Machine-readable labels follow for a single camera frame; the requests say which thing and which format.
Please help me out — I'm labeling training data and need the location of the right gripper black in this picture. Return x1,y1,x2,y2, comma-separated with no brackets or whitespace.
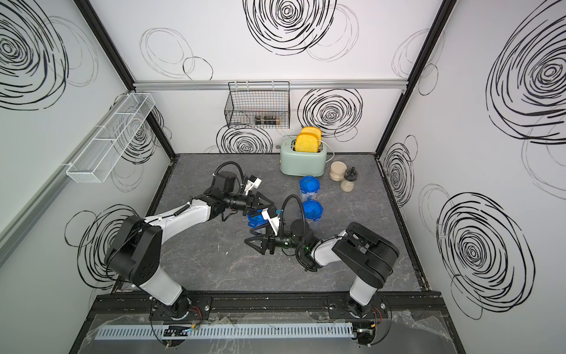
247,223,307,256

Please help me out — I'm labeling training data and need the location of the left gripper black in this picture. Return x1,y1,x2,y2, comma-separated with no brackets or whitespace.
226,194,274,220

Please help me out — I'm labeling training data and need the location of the clear plastic container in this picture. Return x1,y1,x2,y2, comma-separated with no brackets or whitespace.
250,225,268,236

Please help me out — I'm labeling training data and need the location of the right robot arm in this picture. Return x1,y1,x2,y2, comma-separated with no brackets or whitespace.
244,219,399,309

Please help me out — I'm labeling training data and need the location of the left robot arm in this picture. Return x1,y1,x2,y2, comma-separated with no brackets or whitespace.
105,172,277,308

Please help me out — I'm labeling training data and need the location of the middle clear container blue lid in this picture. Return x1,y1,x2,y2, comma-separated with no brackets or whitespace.
303,199,324,231

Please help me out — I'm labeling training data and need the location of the clear container blue lid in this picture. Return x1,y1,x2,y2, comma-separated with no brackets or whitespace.
303,199,324,231
299,176,321,202

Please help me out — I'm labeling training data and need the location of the far clear container blue lid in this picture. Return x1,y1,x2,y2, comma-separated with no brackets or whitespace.
299,176,321,202

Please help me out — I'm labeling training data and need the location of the mint green toaster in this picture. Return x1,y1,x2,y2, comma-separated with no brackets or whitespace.
279,137,335,177

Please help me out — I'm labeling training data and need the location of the yellow sponge toast front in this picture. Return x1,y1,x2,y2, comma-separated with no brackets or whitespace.
294,133,321,153

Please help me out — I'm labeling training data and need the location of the yellow sponge toast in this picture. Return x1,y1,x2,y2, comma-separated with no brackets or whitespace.
301,127,322,140
294,133,321,153

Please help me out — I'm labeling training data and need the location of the beige round jar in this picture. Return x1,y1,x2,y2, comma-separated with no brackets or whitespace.
329,161,347,181

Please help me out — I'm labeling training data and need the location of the yellow sponge toast back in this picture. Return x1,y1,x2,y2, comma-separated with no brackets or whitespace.
301,127,322,140

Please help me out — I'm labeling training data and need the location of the small bottle black cap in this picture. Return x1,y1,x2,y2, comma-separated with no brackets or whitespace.
340,167,358,193

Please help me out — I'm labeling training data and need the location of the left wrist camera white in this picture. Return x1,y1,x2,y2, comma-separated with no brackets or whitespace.
243,176,262,195

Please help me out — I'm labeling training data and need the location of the white slotted cable duct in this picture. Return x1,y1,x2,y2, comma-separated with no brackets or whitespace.
94,323,354,341

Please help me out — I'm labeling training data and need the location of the black wire wall basket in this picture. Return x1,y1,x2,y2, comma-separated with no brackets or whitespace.
223,81,291,129

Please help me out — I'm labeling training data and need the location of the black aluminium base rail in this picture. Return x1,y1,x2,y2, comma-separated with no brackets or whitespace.
87,291,446,321

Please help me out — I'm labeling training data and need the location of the white mesh wall shelf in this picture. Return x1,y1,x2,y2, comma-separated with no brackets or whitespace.
66,93,156,184

